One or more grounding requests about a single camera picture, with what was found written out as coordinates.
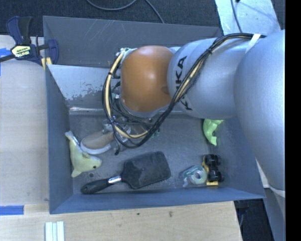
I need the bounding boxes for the grey metal bin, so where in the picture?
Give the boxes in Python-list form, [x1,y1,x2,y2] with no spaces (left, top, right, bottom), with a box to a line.
[42,15,267,215]

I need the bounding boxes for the yellow-green toy dolphin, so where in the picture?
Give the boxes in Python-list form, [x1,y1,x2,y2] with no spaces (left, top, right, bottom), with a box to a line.
[64,131,103,178]

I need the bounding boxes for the tan shoe with white sole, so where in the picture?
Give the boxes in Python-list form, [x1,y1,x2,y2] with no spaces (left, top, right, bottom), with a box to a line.
[80,129,116,155]

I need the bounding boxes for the green clear tape dispenser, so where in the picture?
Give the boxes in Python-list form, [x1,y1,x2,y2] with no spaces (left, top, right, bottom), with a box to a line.
[182,165,208,188]

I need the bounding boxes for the black flat spatula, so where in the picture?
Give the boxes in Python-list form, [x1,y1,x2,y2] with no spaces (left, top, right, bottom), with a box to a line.
[80,151,172,195]

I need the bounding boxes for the pale wood flat board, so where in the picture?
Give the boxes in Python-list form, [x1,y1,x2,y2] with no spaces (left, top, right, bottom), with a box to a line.
[0,58,50,207]

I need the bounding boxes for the yellow toy car black wheels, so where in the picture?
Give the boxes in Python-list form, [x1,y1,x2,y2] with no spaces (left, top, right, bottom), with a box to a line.
[202,154,225,187]

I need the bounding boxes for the green toy animal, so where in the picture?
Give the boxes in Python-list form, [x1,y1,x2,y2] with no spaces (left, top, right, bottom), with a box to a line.
[203,118,225,147]

